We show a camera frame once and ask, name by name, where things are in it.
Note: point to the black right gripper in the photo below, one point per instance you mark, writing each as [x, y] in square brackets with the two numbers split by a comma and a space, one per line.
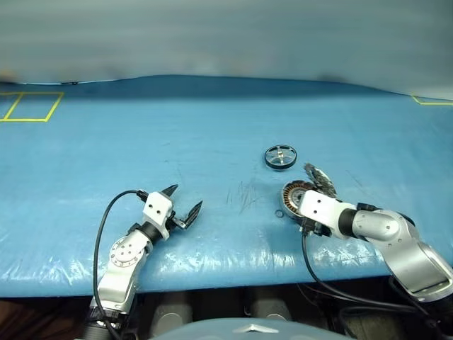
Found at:
[316, 230]

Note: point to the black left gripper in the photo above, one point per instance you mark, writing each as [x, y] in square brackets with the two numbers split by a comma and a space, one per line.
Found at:
[176, 219]

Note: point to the motor housing with copper windings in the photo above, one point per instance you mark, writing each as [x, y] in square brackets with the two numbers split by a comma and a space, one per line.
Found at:
[289, 200]

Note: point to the silver round motor lid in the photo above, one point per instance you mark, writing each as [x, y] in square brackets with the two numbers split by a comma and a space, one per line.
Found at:
[320, 178]

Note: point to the black spoked rotor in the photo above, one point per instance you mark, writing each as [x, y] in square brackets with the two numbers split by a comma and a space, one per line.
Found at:
[279, 165]

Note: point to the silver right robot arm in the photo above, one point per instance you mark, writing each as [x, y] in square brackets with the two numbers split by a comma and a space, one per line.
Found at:
[389, 226]

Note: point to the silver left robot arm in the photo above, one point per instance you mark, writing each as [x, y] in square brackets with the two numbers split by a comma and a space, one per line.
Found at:
[122, 253]

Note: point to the grey rounded shape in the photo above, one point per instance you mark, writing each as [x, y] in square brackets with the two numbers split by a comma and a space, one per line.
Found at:
[269, 308]
[173, 311]

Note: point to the pale rounded hood with emblem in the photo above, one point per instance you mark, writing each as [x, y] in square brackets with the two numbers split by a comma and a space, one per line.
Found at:
[212, 331]

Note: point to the small black clip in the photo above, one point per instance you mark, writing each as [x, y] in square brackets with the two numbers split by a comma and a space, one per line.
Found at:
[74, 83]

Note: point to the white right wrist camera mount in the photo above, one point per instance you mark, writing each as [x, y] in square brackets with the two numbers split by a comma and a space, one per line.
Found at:
[318, 210]

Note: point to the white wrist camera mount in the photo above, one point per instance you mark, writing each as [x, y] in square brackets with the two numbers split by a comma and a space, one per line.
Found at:
[157, 209]
[318, 210]

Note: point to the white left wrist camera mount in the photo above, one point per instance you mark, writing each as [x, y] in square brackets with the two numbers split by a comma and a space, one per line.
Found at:
[157, 209]

